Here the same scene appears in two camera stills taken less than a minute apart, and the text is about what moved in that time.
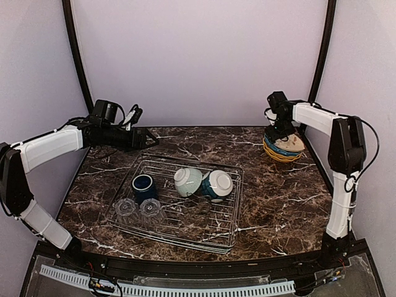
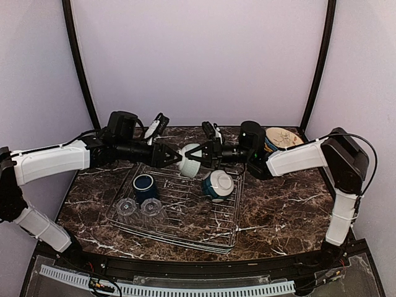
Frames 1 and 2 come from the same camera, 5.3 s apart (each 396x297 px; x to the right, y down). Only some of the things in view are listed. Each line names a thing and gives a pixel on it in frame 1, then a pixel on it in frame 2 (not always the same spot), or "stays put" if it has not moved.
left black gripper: (141, 144) to (159, 161)
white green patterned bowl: (187, 180) to (189, 167)
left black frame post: (66, 5) stays put
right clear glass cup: (151, 212) stays put
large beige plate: (294, 143) stays put
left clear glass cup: (125, 211) stays put
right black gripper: (273, 135) to (212, 150)
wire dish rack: (189, 202) stays put
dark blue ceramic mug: (144, 188) stays put
